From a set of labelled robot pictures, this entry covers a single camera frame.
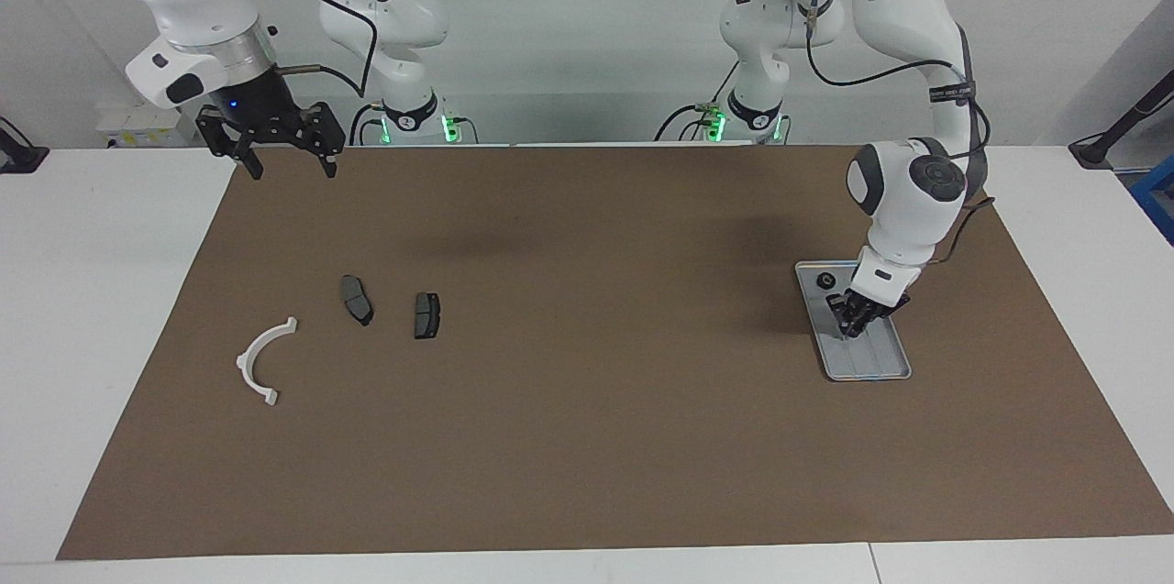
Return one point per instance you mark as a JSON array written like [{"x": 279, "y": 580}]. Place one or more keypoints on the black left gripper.
[{"x": 876, "y": 309}]

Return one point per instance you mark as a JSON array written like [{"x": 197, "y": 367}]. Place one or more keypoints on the white curved plastic bracket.
[{"x": 248, "y": 373}]

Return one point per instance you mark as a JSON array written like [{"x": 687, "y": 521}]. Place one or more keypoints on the black clamp mount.
[{"x": 18, "y": 158}]

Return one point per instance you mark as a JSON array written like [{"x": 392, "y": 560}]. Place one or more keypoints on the brown table mat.
[{"x": 587, "y": 437}]

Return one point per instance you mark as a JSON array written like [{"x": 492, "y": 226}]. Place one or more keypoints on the silver metal tray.
[{"x": 871, "y": 355}]

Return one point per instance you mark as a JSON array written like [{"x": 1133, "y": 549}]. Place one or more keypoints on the blue box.
[{"x": 1157, "y": 194}]

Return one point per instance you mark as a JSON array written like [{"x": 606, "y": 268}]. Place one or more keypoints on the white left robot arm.
[{"x": 908, "y": 226}]

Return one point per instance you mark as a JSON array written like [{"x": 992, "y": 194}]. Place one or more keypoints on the long dark brake pad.
[{"x": 356, "y": 300}]

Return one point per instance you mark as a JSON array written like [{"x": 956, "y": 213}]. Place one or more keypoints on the short dark brake pad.
[{"x": 426, "y": 316}]

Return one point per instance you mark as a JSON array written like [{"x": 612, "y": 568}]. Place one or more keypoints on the white socket box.
[{"x": 115, "y": 130}]

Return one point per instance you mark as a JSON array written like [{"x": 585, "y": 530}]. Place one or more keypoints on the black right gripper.
[{"x": 266, "y": 116}]

